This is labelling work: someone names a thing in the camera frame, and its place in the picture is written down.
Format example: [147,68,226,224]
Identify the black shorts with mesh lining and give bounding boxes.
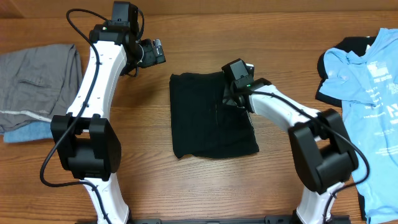
[169,72,259,159]

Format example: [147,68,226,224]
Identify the black garment under blue shirt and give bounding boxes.
[315,36,376,108]

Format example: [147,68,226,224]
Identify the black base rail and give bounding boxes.
[74,213,352,224]

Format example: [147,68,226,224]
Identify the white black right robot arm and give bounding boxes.
[221,58,359,224]

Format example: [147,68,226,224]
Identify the folded grey shorts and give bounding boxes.
[1,44,83,133]

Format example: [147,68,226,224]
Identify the folded blue cloth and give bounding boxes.
[3,121,52,143]

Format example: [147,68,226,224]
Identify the light blue t-shirt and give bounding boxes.
[320,28,397,223]

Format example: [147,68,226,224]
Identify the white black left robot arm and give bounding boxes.
[40,1,166,223]

